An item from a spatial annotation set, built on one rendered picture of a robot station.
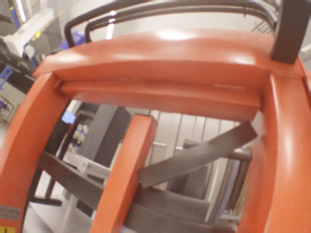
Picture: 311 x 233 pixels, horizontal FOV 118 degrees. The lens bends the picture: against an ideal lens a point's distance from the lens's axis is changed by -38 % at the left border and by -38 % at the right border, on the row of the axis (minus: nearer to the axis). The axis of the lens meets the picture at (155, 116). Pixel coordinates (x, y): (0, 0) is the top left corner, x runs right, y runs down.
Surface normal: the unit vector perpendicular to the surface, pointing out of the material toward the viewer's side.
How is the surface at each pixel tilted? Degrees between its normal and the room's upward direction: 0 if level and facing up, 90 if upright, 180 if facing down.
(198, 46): 90
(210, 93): 90
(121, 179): 90
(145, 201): 90
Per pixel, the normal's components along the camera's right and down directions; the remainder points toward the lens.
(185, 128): -0.36, -0.27
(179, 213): -0.29, -0.49
